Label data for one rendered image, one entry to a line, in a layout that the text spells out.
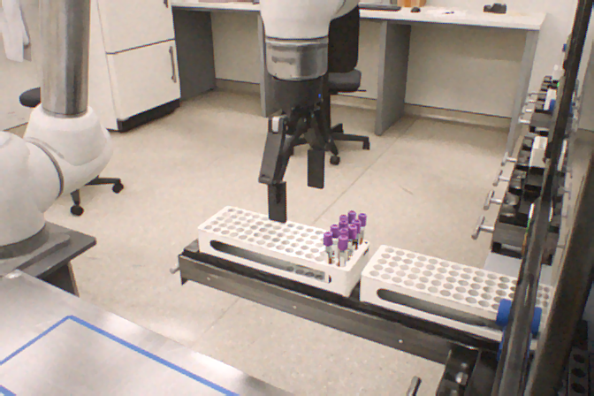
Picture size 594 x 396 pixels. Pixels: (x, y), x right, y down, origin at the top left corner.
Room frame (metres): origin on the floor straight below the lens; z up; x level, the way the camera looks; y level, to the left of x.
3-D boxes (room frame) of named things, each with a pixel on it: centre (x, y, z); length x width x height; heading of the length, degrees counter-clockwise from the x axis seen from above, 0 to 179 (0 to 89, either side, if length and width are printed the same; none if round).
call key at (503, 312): (0.42, -0.21, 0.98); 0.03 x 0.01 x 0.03; 153
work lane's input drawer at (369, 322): (0.71, -0.08, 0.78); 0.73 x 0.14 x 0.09; 63
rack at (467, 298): (0.63, -0.24, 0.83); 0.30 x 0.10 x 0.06; 63
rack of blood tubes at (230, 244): (0.77, 0.04, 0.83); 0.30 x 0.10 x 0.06; 63
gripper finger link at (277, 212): (0.69, 0.04, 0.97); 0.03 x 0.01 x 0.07; 63
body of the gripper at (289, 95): (0.75, 0.01, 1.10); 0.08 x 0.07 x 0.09; 153
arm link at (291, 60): (0.75, 0.01, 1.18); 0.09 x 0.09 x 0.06
